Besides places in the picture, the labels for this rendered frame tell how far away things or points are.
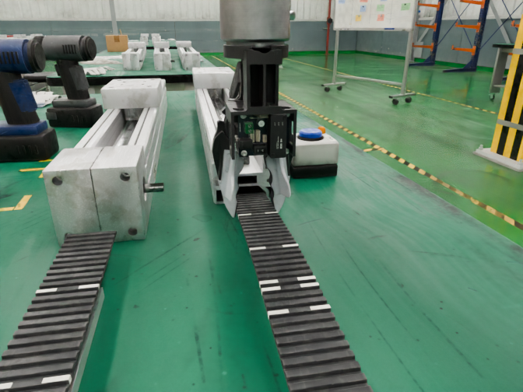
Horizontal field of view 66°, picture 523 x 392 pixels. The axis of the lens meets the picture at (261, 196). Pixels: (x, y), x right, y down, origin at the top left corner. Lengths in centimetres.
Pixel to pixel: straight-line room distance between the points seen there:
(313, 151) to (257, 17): 31
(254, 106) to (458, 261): 28
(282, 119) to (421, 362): 26
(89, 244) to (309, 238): 25
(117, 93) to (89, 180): 41
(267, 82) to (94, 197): 24
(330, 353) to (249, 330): 9
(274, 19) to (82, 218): 31
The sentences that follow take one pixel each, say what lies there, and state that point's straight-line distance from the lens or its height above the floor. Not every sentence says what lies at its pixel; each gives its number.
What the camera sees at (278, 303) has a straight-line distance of 33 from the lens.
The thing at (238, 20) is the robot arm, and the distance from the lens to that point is 43.
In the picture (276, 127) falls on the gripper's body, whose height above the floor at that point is 92.
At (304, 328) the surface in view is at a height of 81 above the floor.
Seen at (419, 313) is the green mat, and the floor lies 78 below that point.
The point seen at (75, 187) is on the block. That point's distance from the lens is 50.
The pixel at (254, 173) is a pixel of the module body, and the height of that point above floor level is 82.
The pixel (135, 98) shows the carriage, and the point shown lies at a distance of 88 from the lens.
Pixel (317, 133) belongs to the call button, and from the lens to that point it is 70.
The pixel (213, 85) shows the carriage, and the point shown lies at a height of 87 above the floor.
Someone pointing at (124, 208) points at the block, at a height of 82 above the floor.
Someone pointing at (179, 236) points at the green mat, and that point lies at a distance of 51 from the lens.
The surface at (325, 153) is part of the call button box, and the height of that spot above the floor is 82.
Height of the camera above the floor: 102
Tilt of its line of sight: 23 degrees down
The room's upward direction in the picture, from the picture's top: straight up
